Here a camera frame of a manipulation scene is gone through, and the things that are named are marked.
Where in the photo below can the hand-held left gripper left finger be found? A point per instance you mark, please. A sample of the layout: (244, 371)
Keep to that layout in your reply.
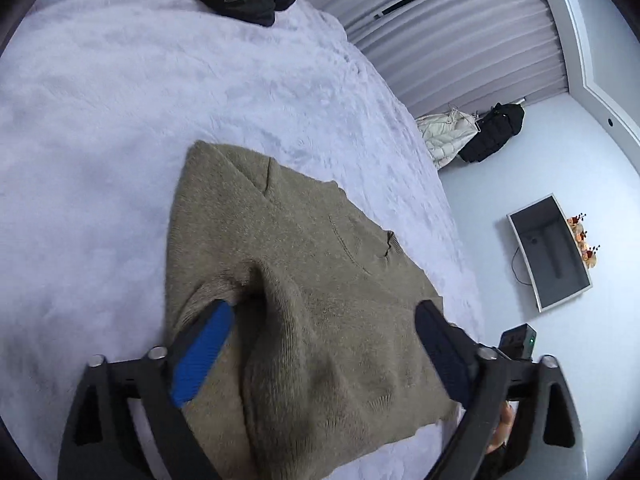
(202, 355)

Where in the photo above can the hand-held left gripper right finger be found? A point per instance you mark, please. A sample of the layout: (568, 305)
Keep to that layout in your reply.
(442, 355)

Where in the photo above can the tan knit sweater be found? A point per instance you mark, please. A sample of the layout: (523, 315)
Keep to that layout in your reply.
(310, 310)

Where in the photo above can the person's right hand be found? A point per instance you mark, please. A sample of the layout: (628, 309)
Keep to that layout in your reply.
(504, 425)

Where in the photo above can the orange flower decoration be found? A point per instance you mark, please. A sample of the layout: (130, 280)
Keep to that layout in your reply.
(582, 245)

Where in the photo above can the black hanging jacket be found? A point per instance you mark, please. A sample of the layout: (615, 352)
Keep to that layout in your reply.
(495, 130)

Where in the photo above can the white puffer jacket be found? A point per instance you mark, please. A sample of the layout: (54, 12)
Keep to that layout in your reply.
(445, 135)

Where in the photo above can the lilac fluffy bed blanket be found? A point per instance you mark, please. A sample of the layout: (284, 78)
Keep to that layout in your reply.
(100, 160)

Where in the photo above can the grey wall monitor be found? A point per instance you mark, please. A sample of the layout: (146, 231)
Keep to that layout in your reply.
(550, 250)

